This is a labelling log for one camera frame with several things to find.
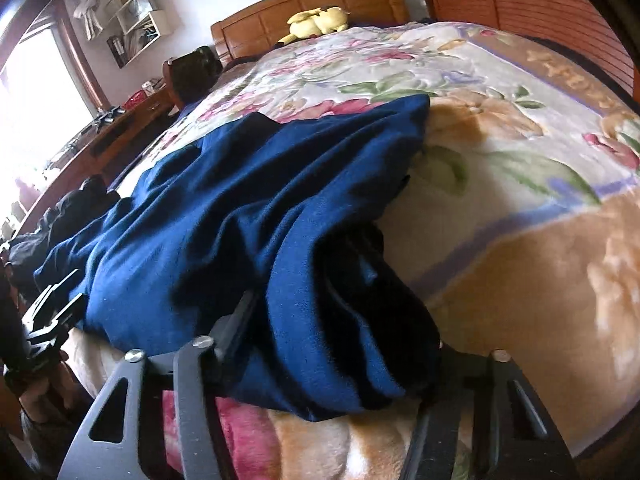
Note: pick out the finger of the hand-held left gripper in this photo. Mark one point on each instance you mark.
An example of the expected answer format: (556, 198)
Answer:
(52, 310)

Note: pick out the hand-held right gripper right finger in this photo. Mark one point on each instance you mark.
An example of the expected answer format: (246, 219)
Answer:
(435, 440)

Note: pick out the bright window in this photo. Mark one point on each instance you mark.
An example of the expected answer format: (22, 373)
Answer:
(40, 115)

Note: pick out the white hanging cloth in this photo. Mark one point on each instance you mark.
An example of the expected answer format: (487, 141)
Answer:
(90, 5)

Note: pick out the red item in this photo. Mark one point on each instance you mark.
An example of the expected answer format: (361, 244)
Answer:
(134, 101)

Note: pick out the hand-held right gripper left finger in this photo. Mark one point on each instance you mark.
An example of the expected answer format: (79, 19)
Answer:
(235, 325)

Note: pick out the wooden headboard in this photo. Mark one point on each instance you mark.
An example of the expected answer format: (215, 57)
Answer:
(280, 20)

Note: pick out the person's left hand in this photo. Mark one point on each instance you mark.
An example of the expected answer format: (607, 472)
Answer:
(50, 390)

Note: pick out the dark wall picture frame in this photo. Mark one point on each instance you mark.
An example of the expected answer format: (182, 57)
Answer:
(116, 51)

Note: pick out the yellow plush toy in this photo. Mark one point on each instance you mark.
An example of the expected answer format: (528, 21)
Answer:
(320, 22)

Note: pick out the wooden desk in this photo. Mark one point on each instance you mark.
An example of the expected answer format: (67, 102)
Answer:
(110, 145)

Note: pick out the blue jacket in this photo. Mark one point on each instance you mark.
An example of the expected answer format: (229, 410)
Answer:
(225, 220)

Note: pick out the dark cloth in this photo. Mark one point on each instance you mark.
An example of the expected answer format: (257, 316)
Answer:
(70, 215)

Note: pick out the floral blanket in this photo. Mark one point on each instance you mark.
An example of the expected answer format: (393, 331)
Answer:
(525, 240)

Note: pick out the white wall shelf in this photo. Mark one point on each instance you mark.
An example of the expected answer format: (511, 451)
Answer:
(142, 20)

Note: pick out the black bag on chair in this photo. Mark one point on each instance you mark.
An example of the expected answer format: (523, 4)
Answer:
(192, 75)

